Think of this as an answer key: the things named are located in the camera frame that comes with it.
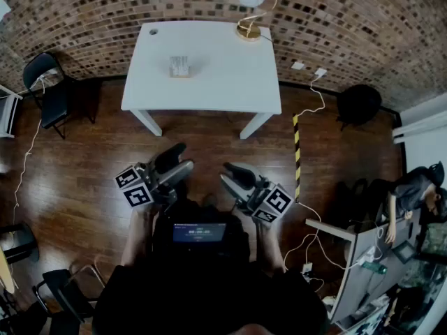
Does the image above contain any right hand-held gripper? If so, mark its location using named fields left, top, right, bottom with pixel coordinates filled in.
left=219, top=162, right=295, bottom=225

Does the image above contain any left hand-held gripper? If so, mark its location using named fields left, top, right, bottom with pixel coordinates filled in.
left=115, top=142, right=195, bottom=216

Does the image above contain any person's left forearm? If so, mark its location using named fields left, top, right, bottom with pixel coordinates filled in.
left=120, top=206, right=156, bottom=268

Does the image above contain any person's right forearm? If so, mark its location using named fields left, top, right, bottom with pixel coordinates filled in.
left=256, top=220, right=287, bottom=275

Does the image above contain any yellow black striped floor strip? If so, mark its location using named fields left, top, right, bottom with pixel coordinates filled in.
left=292, top=113, right=302, bottom=204

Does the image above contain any chest-mounted phone screen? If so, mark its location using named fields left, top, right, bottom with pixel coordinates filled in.
left=173, top=223, right=227, bottom=244

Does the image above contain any white table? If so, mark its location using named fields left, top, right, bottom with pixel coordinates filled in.
left=121, top=21, right=282, bottom=140

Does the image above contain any person's black shirt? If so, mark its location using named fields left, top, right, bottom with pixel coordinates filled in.
left=92, top=197, right=329, bottom=335

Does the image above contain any black backpack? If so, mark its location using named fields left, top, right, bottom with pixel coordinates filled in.
left=337, top=178, right=388, bottom=223

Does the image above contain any black folding chair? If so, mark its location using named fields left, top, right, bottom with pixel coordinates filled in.
left=22, top=51, right=97, bottom=140

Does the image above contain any black round stool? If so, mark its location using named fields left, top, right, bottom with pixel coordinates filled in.
left=335, top=84, right=401, bottom=132

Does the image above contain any green circuit board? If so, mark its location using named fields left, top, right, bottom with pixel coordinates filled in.
left=362, top=262, right=388, bottom=275

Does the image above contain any black low stool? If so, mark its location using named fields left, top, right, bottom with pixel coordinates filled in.
left=0, top=223, right=40, bottom=265

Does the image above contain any white shelf unit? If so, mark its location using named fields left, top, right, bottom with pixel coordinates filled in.
left=0, top=84, right=24, bottom=139

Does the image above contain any black square framed device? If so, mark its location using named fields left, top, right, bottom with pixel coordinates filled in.
left=393, top=241, right=417, bottom=265

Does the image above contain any round wooden table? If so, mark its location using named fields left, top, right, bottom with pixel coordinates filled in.
left=0, top=248, right=18, bottom=295

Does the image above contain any white power cable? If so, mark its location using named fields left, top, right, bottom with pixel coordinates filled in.
left=295, top=77, right=326, bottom=118
left=283, top=202, right=360, bottom=271
left=12, top=77, right=48, bottom=230

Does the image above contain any black metal frame chair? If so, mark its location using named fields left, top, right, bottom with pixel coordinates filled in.
left=33, top=263, right=105, bottom=324

